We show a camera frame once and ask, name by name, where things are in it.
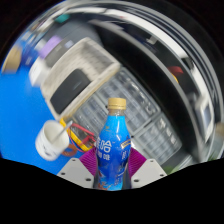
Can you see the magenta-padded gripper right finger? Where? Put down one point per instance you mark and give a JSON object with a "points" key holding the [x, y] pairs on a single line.
{"points": [[137, 163]]}

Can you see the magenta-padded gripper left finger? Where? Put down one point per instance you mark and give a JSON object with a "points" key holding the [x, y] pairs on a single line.
{"points": [[87, 163]]}

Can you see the blue drink bottle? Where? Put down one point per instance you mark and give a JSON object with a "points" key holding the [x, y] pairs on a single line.
{"points": [[111, 150]]}

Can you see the white stirring stick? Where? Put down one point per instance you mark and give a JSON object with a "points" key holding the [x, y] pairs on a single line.
{"points": [[61, 132]]}

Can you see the white mug with face print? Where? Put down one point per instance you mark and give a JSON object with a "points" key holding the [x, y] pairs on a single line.
{"points": [[46, 148]]}

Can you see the black rectangular speaker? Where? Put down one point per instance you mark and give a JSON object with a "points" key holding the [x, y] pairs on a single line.
{"points": [[70, 90]]}

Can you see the white perforated tray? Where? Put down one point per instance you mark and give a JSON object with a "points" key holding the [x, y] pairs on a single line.
{"points": [[96, 63]]}

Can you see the small white box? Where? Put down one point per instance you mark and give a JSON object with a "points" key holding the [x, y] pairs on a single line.
{"points": [[36, 71]]}

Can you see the dark grey flat box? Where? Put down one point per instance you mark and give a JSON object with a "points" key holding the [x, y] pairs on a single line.
{"points": [[55, 56]]}

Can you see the purple bag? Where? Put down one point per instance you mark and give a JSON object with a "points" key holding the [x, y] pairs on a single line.
{"points": [[50, 46]]}

